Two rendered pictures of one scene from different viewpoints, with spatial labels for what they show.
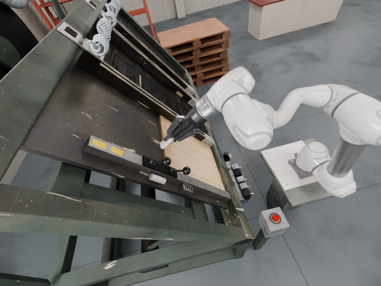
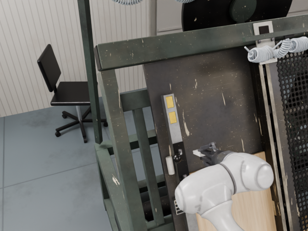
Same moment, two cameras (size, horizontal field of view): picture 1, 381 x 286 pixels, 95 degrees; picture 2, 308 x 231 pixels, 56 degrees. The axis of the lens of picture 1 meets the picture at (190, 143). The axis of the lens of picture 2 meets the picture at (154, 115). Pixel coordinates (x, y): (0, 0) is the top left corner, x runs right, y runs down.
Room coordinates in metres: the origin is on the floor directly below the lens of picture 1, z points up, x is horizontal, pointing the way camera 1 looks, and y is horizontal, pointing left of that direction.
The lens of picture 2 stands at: (0.02, -0.65, 2.41)
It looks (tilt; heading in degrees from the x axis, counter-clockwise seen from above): 37 degrees down; 69
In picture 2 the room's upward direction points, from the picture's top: straight up
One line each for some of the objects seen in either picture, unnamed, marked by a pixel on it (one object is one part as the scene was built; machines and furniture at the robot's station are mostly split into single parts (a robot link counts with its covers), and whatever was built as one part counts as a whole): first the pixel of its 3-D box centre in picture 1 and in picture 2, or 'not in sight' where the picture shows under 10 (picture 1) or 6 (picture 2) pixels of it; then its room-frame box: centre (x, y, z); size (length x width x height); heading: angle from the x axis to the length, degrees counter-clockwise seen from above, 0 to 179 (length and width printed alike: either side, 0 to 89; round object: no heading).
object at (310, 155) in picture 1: (312, 156); not in sight; (0.59, -0.84, 0.93); 0.18 x 0.16 x 0.22; 5
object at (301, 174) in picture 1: (304, 163); not in sight; (0.62, -0.84, 0.79); 0.22 x 0.18 x 0.06; 0
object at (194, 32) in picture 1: (193, 55); not in sight; (3.71, -0.51, 0.46); 1.30 x 0.89 x 0.92; 92
